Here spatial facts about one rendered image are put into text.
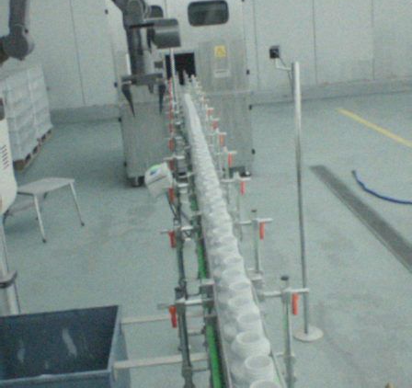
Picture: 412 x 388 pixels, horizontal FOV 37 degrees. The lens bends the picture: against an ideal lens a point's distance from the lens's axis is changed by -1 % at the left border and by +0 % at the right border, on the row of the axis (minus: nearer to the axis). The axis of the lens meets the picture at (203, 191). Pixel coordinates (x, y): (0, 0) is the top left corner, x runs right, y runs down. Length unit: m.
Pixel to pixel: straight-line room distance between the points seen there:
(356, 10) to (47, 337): 11.06
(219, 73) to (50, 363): 4.92
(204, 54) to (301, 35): 5.90
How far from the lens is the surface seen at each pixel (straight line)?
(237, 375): 0.90
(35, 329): 1.62
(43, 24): 11.97
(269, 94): 11.94
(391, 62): 12.50
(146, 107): 6.31
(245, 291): 1.04
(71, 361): 1.65
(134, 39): 1.48
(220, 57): 6.27
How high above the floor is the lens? 1.60
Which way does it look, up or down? 15 degrees down
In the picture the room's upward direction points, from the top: 5 degrees counter-clockwise
